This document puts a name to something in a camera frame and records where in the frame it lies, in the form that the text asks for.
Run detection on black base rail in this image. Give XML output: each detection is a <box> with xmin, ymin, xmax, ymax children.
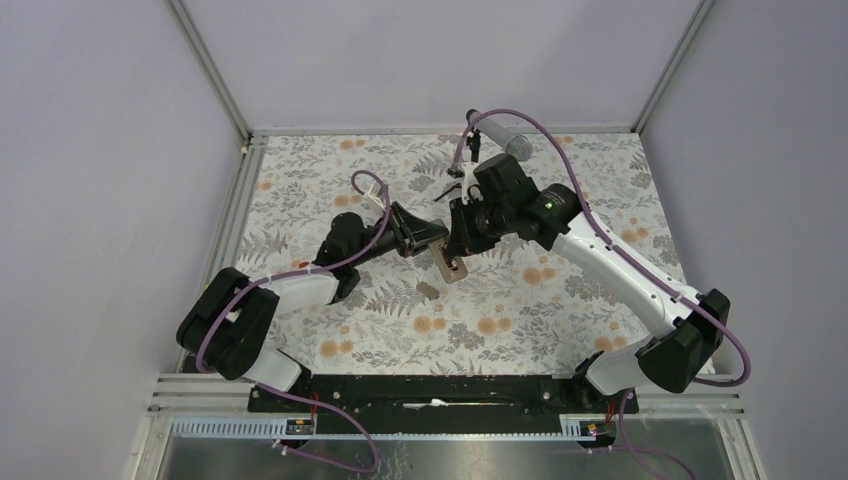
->
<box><xmin>248</xmin><ymin>374</ymin><xmax>639</xmax><ymax>435</ymax></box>

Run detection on white remote control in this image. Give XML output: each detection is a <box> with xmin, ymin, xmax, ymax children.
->
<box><xmin>428</xmin><ymin>239</ymin><xmax>468</xmax><ymax>284</ymax></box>

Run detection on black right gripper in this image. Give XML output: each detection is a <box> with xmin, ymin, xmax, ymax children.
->
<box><xmin>445</xmin><ymin>193</ymin><xmax>514</xmax><ymax>258</ymax></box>

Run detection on grey microphone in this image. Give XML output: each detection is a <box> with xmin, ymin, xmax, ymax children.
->
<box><xmin>466</xmin><ymin>109</ymin><xmax>533</xmax><ymax>162</ymax></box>

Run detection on floral table mat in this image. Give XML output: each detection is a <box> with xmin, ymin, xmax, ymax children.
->
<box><xmin>236</xmin><ymin>133</ymin><xmax>683</xmax><ymax>375</ymax></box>

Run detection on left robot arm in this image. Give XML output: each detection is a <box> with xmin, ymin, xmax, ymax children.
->
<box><xmin>176</xmin><ymin>202</ymin><xmax>449</xmax><ymax>411</ymax></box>

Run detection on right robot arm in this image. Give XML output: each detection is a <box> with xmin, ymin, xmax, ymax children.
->
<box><xmin>445</xmin><ymin>154</ymin><xmax>730</xmax><ymax>412</ymax></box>

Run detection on grey battery compartment cover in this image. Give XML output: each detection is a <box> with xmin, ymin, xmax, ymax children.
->
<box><xmin>416</xmin><ymin>281</ymin><xmax>441</xmax><ymax>301</ymax></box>

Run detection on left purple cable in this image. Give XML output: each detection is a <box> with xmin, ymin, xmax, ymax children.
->
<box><xmin>195</xmin><ymin>170</ymin><xmax>393</xmax><ymax>376</ymax></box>

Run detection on purple cable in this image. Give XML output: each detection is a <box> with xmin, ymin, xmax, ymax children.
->
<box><xmin>452</xmin><ymin>109</ymin><xmax>753</xmax><ymax>389</ymax></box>
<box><xmin>195</xmin><ymin>170</ymin><xmax>393</xmax><ymax>376</ymax></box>

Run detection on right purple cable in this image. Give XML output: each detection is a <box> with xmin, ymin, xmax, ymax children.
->
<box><xmin>452</xmin><ymin>109</ymin><xmax>753</xmax><ymax>389</ymax></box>

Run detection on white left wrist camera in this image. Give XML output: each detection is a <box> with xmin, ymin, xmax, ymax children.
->
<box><xmin>363</xmin><ymin>184</ymin><xmax>391</xmax><ymax>215</ymax></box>

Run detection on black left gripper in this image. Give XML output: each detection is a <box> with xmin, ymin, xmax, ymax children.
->
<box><xmin>350</xmin><ymin>202</ymin><xmax>448</xmax><ymax>267</ymax></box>

